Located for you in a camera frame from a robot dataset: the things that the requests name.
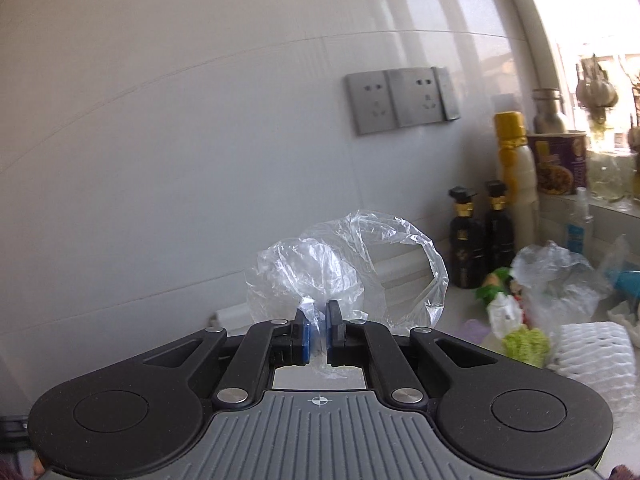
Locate white foam fruit net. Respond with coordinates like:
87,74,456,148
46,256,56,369
547,321,636,413

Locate purple plastic bag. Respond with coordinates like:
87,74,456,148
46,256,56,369
457,319,493,346

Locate purple instant noodle cup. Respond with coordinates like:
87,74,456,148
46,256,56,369
526,130,588,197

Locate grey wall socket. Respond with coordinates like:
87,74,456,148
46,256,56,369
345,71,398,136
385,67,448,128

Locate black bottle with gold collar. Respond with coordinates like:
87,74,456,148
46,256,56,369
484,180,516,286
448,186,487,290

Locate clear plastic bag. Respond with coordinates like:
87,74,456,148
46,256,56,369
510,240,613,341
244,208,450,380

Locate clear hand sanitizer bottle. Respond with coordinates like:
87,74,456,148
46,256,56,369
566,186,595,256

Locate clear glass jar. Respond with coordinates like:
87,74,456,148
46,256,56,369
589,150,638,211

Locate grey wall switch plate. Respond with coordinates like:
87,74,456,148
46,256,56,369
432,66,462,122

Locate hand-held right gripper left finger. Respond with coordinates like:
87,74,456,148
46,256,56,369
142,308,315,409

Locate small white plastic bag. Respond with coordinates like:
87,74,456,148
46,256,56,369
487,292,523,341

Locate green vegetable scraps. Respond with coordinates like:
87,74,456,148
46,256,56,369
501,327,551,367

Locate crumpled clear plastic bag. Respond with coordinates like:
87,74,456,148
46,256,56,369
510,240,613,341

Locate red snack wrapper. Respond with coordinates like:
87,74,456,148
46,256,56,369
512,287,533,323

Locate crumpled white tissue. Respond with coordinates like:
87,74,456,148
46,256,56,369
606,300,640,333

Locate hanging garlic bunch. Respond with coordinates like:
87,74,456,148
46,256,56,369
575,55,618,111

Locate white bottle with yellow cap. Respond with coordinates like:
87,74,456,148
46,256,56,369
494,111,540,253

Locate white vertical pipe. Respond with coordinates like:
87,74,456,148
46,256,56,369
492,0,561,96

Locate green snack wrapper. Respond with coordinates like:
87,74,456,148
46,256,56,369
474,267,516,306

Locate stainless steel bottle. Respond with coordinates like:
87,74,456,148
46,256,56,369
531,88,570,135

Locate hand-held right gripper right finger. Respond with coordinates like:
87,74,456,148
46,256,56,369
325,300,501,408

